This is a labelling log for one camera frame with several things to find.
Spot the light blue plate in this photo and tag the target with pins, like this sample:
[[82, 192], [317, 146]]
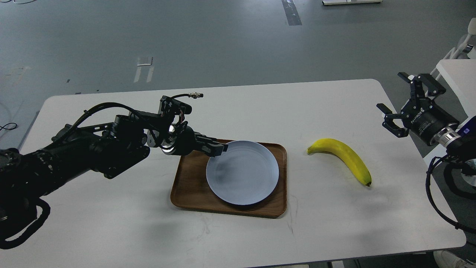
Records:
[[245, 174]]

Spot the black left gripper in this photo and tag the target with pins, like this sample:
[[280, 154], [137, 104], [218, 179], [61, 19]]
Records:
[[187, 141]]

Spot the white chair with casters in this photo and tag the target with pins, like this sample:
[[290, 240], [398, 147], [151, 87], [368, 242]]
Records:
[[466, 47]]

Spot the white board on floor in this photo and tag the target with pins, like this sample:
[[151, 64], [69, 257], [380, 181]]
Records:
[[346, 2]]

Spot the white side table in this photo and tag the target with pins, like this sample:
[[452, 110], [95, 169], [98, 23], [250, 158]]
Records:
[[460, 74]]

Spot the white shoe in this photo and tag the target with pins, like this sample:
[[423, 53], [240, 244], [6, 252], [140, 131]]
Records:
[[445, 259]]

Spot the yellow banana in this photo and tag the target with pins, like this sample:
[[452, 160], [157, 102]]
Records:
[[346, 154]]

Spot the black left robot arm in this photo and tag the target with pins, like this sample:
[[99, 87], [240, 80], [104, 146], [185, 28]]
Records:
[[108, 138]]

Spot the brown wooden tray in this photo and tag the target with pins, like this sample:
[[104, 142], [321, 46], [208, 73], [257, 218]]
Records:
[[190, 190]]

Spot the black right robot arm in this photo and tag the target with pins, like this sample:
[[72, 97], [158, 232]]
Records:
[[460, 152]]

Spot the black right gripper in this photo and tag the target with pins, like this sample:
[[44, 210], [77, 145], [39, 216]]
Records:
[[420, 114]]

